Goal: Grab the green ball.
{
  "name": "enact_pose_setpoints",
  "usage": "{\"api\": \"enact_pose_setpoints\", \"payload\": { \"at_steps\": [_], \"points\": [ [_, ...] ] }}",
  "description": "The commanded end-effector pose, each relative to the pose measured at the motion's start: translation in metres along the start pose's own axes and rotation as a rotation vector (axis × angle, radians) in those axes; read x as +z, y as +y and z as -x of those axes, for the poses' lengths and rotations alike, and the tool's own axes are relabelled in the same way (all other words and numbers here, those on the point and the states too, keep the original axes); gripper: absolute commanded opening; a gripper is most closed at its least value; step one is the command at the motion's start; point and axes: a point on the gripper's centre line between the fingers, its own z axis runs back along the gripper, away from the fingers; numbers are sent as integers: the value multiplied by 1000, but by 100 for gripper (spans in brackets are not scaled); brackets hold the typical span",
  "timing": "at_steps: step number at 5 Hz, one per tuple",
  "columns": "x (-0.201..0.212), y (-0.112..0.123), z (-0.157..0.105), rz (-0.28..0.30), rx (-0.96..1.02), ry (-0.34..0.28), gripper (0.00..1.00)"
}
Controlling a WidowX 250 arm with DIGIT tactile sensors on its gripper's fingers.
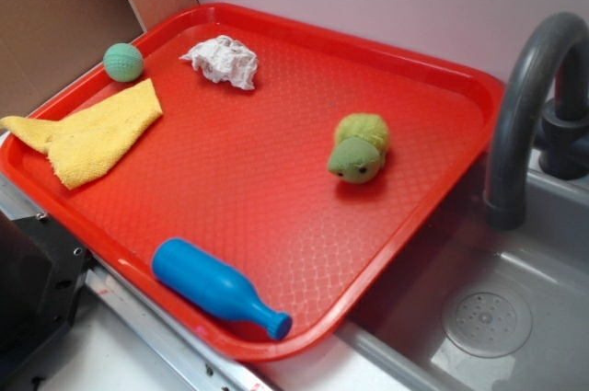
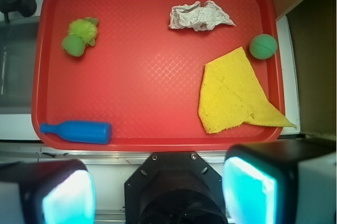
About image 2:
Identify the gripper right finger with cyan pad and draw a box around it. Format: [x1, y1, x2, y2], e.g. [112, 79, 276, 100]
[222, 139, 336, 223]

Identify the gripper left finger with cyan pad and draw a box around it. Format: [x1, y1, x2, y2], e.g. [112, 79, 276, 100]
[1, 160, 96, 223]

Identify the green ball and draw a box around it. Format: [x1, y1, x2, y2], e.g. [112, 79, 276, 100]
[249, 34, 277, 60]

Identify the blue plastic bottle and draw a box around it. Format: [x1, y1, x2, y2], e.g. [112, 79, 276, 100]
[40, 121, 112, 144]

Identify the yellow knitted cloth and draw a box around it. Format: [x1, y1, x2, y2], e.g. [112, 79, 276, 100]
[198, 47, 296, 134]

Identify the red plastic tray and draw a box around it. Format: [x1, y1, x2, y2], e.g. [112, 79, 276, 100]
[32, 0, 281, 152]

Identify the metal sink basin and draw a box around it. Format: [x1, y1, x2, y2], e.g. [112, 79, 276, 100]
[1, 17, 39, 114]

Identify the green fuzzy plush toy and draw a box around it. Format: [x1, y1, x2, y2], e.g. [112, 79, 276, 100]
[62, 17, 99, 57]

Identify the brown cardboard box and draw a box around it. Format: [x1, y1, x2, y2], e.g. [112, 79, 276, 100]
[273, 0, 336, 138]

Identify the crumpled white paper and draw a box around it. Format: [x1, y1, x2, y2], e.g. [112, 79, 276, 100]
[169, 0, 235, 32]

